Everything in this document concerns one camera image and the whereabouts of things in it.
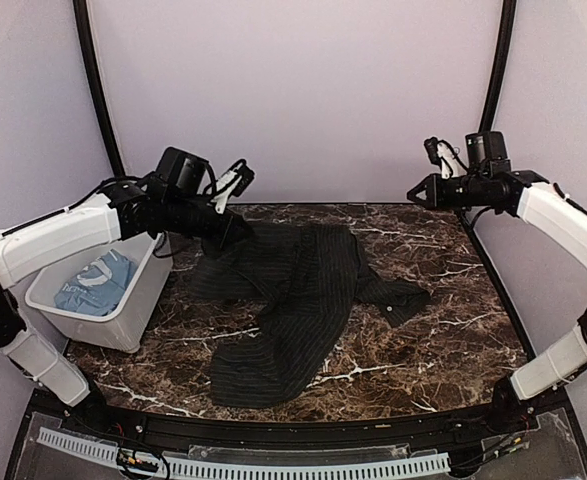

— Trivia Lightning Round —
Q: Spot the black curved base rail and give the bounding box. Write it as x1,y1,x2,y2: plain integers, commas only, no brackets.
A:
5,382,587,480

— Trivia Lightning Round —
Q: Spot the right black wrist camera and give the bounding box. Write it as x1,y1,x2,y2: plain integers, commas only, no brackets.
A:
465,131,508,170

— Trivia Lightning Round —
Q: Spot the light blue garment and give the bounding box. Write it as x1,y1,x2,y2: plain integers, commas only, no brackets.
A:
54,249,137,317

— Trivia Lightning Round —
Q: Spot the black pinstriped shirt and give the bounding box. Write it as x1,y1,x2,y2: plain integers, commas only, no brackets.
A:
190,223,430,409

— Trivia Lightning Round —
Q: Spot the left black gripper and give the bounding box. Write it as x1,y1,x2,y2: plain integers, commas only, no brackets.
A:
164,194,253,251

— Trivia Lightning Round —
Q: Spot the right black frame post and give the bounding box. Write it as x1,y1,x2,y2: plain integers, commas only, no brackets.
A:
455,0,518,217

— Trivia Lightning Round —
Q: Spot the left black frame post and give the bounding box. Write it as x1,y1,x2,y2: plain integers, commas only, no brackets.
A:
72,0,131,207

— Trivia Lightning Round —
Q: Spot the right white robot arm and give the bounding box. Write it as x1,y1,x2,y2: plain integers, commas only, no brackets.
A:
407,171,587,434

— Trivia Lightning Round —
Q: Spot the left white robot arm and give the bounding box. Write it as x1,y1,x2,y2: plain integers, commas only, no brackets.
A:
0,166,254,436

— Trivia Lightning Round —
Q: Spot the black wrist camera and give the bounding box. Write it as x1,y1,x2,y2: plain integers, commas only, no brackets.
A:
155,147,210,196
465,131,508,170

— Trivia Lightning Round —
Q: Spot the white slotted cable duct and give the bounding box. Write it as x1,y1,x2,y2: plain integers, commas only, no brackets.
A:
36,427,451,479

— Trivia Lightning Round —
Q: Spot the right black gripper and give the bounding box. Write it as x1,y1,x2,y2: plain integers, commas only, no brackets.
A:
409,172,490,211

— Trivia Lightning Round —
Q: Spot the black frame post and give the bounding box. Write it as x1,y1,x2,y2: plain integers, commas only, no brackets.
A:
455,0,518,217
72,0,131,207

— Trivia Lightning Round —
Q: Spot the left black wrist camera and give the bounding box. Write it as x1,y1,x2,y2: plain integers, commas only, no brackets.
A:
155,147,210,196

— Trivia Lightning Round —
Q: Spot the white plastic laundry bin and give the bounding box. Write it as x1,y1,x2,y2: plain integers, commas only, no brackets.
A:
25,233,173,353

